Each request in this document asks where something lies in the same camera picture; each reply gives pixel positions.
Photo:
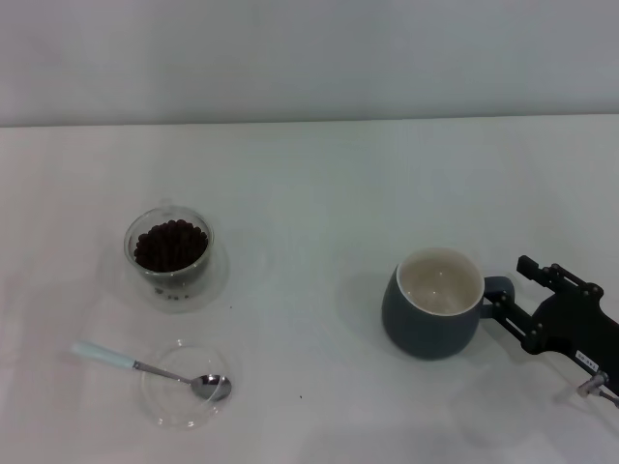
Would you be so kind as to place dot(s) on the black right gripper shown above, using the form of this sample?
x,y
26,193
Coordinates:
x,y
570,324

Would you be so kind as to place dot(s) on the dark grey ceramic mug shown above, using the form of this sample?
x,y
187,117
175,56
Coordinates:
x,y
421,333

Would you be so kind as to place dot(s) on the coffee bean pile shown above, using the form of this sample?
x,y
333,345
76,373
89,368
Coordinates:
x,y
169,246

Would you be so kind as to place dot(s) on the clear glass cup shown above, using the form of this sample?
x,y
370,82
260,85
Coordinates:
x,y
145,279

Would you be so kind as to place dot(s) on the small clear glass dish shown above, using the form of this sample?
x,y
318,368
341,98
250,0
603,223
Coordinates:
x,y
164,412

